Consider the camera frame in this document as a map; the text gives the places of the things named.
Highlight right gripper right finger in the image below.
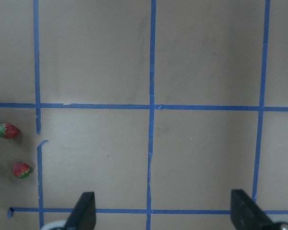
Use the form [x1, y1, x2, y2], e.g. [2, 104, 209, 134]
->
[230, 189, 273, 230]

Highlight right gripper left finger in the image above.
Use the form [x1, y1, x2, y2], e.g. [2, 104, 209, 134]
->
[64, 192, 96, 230]

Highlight red strawberry with leaves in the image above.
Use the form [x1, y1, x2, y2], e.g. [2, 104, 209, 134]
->
[0, 123, 20, 139]

